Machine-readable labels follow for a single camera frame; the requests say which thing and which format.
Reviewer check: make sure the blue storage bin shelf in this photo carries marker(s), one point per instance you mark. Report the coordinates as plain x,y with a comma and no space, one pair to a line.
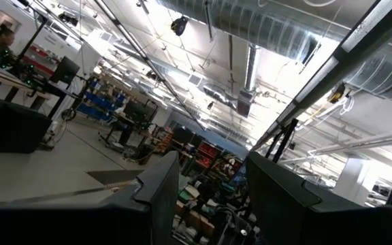
100,102

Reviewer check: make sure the silver ventilation duct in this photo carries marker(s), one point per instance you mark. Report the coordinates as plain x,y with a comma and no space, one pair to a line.
383,75
250,24

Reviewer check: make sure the black beam with light strip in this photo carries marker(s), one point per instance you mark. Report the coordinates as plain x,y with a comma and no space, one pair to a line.
318,81

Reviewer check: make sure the thin ceiling rail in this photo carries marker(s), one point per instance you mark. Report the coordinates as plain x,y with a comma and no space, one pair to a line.
141,54

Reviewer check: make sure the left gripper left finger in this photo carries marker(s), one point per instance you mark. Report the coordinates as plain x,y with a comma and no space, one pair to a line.
158,190

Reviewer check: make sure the black computer monitor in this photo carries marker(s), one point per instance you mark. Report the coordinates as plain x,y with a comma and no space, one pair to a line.
65,69
136,110

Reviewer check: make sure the black floor mat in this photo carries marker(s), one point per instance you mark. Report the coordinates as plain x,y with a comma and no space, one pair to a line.
114,176

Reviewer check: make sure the yellow hanging reel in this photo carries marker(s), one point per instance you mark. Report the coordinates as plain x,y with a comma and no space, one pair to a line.
337,93

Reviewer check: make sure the white pillar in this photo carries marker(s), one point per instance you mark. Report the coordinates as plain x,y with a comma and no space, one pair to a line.
350,180

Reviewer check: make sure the red storage bin rack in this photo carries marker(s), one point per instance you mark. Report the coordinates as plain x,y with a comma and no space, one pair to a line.
208,153

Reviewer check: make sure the black bulky box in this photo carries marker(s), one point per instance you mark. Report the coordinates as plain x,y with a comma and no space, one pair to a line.
15,129

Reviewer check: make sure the black hanging reel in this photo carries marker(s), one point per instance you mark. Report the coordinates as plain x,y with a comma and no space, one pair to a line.
179,25

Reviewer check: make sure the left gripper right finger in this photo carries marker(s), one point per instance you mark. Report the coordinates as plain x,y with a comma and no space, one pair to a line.
277,204

